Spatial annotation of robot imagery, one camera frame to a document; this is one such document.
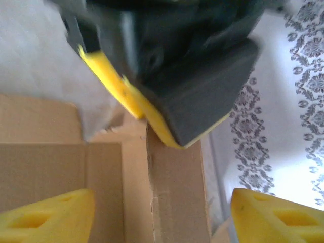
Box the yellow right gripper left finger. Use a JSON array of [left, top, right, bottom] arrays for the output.
[[0, 188, 96, 243]]

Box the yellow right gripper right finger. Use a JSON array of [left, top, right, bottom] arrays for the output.
[[230, 187, 324, 243]]

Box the brown cardboard box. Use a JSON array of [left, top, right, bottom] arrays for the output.
[[0, 93, 237, 243]]

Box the aluminium back rail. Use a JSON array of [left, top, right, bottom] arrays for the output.
[[207, 131, 232, 230]]

